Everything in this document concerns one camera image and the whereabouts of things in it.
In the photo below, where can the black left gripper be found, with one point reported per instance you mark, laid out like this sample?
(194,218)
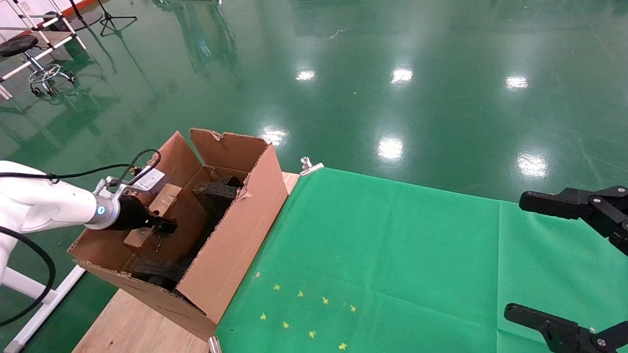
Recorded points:
(135,215)

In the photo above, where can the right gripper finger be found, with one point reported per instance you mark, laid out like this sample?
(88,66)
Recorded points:
(554,203)
(564,336)

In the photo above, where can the small taped cardboard box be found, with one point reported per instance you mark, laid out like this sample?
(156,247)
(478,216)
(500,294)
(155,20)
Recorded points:
(167,196)

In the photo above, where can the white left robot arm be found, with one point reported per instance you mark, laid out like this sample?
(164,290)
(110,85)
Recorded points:
(44,201)

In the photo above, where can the large open cardboard carton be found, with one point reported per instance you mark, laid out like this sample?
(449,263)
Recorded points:
(235,235)

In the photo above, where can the green table cloth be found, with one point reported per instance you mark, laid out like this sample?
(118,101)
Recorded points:
(392,255)

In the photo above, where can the black tripod stand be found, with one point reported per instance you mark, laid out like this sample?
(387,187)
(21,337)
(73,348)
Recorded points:
(117,18)

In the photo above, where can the black curved pole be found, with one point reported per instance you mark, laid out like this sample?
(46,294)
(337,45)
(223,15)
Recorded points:
(81,20)

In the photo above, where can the black wheeled stool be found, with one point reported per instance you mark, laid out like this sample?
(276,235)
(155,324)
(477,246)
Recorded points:
(17,45)

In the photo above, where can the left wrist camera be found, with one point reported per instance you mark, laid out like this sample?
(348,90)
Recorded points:
(147,179)

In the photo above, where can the white metal stand frame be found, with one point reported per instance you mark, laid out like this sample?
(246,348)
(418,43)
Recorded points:
(46,308)

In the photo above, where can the white metal frame table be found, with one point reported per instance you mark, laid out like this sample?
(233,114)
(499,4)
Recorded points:
(54,47)

